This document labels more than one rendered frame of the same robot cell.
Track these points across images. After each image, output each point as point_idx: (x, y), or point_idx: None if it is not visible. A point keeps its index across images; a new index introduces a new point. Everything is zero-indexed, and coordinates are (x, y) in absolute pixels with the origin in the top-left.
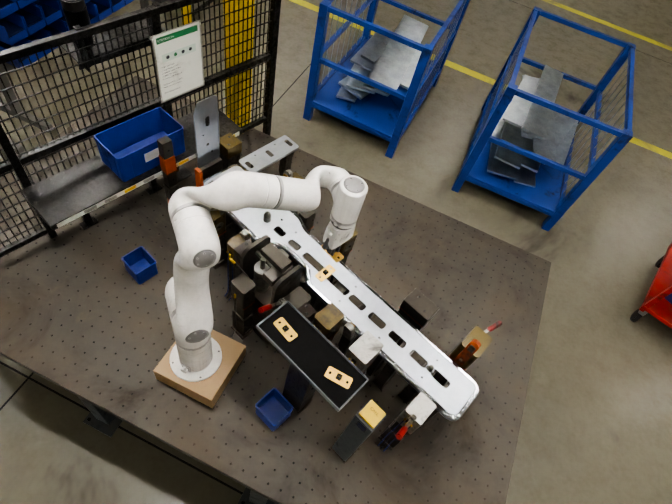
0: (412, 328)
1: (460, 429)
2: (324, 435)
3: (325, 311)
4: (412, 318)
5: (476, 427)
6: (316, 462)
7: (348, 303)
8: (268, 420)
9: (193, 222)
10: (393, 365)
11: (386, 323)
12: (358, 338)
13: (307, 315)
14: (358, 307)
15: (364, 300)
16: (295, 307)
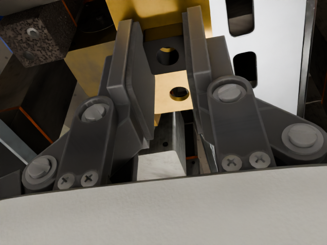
0: (296, 113)
1: None
2: None
3: (102, 55)
4: (325, 83)
5: None
6: (77, 84)
7: (214, 3)
8: (4, 43)
9: None
10: (203, 144)
11: (258, 86)
12: (142, 155)
13: (30, 61)
14: (235, 18)
15: (263, 15)
16: (1, 2)
